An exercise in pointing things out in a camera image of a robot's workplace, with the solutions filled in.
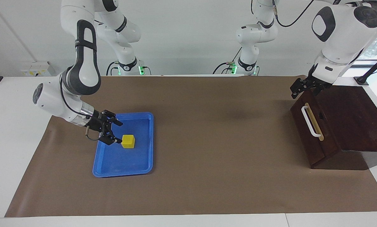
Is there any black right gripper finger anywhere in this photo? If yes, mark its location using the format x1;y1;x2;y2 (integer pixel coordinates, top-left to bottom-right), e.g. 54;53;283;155
103;111;123;126
101;134;122;145

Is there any yellow cube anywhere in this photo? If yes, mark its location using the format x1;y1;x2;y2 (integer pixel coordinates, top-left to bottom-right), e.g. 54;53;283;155
121;135;135;149

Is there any white drawer handle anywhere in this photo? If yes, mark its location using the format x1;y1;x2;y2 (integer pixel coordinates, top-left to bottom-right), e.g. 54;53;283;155
301;106;322;138

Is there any wooden drawer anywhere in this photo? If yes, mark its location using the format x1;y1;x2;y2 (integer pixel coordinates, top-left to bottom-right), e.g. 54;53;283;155
290;89;341;168

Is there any blue plastic tray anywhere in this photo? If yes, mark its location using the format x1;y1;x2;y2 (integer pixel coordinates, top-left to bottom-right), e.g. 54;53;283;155
92;112;154;178

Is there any dark brown wooden cabinet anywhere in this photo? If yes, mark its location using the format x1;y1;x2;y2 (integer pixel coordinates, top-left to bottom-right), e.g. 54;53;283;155
290;84;377;171

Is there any black clamp stand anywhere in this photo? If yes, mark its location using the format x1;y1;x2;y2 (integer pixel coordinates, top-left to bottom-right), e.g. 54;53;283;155
354;50;377;86

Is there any brown table mat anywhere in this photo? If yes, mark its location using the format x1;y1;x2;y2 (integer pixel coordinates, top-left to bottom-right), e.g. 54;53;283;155
5;75;377;217

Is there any black base cable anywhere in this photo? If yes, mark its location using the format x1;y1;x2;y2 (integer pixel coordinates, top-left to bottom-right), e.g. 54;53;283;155
106;61;120;76
212;47;243;75

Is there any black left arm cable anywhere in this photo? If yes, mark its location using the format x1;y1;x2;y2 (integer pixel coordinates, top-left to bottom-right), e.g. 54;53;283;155
273;0;317;28

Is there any white wall socket box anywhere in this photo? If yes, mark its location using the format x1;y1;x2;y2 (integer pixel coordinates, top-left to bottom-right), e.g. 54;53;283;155
21;61;56;77

